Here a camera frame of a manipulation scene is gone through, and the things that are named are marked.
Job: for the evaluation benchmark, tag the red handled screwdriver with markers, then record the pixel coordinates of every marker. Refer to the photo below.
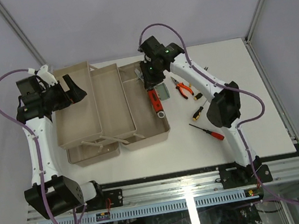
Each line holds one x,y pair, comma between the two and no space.
216,135

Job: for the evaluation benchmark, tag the beige middle toolbox tray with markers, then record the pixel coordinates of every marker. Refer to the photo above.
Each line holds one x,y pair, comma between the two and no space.
116,118

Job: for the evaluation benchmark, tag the slotted cable duct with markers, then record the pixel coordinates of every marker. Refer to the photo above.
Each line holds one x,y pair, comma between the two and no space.
167,207

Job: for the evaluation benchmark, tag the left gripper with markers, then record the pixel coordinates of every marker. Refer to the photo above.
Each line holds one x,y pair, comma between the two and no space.
70,97

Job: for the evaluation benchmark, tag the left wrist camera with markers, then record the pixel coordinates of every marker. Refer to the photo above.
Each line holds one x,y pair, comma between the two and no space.
46,75

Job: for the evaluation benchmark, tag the red handled adjustable wrench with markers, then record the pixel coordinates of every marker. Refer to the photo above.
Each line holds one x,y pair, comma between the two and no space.
153,97

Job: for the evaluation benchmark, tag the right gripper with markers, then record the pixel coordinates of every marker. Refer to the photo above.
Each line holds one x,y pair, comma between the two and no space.
148,80

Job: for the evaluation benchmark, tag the orange handled long-nose pliers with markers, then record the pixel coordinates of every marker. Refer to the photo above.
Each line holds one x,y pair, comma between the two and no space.
181,87

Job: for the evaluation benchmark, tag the beige toolbox tray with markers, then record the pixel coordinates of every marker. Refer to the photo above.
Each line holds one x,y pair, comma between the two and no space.
116,118
79,122

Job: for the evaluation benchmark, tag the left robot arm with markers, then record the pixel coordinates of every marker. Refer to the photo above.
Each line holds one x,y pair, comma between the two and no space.
51,193

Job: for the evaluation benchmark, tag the left frame post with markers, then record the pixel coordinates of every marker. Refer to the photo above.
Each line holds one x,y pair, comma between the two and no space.
23,38

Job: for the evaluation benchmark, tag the aluminium mounting rail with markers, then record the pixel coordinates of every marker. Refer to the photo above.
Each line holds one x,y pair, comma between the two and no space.
284,170

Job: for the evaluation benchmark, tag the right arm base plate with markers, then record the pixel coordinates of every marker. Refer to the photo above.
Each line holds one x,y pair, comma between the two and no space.
238,176

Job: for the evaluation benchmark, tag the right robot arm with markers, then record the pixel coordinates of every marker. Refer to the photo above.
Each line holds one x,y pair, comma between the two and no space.
224,98

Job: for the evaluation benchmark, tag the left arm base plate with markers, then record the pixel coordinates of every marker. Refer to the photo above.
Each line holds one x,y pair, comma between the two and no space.
107,200

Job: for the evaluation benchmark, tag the translucent brown toolbox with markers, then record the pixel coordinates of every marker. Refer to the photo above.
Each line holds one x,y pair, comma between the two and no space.
151,127

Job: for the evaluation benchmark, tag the black yellow screwdriver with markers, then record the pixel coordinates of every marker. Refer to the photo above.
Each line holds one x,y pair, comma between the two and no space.
198,96
197,113

